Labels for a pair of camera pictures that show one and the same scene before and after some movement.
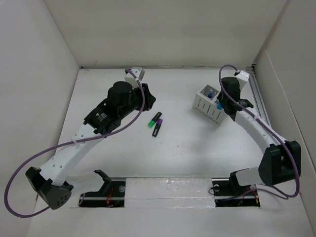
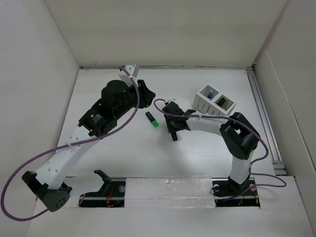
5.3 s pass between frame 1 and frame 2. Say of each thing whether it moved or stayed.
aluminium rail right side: stayed
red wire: stayed
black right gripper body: moved
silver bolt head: stayed
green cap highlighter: moved
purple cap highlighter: moved
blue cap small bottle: stayed
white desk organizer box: stayed
